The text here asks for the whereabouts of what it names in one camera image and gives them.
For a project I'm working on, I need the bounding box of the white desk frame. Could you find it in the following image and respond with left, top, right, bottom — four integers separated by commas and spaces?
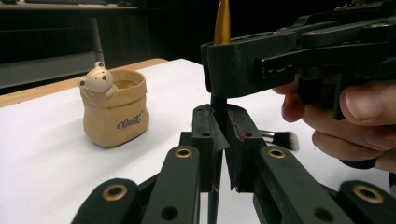
0, 17, 106, 90

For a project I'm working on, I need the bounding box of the black pen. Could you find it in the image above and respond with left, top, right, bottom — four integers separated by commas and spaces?
260, 130, 301, 152

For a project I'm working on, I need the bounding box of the white table mat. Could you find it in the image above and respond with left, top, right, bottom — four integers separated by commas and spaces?
0, 58, 396, 224

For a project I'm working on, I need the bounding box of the small wooden cup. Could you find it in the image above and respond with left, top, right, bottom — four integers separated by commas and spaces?
77, 61, 150, 147

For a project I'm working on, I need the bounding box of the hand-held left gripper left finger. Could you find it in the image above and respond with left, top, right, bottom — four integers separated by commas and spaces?
180, 104, 231, 193

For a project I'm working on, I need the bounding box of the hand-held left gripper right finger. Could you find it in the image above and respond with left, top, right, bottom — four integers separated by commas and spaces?
224, 104, 269, 193

